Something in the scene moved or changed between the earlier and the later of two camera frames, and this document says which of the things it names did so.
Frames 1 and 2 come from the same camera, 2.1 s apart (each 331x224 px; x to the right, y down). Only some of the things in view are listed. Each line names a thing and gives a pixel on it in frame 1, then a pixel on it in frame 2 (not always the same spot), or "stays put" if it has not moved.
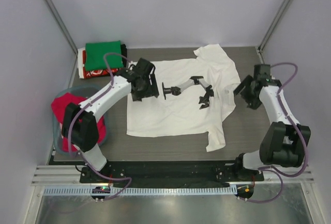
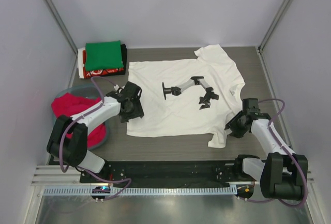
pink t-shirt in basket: [58, 103] stays put
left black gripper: [138, 96] → [137, 112]
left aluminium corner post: [55, 11] stays put
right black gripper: [253, 103] → [237, 132]
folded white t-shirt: [80, 62] stays put
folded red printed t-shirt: [89, 74] stays put
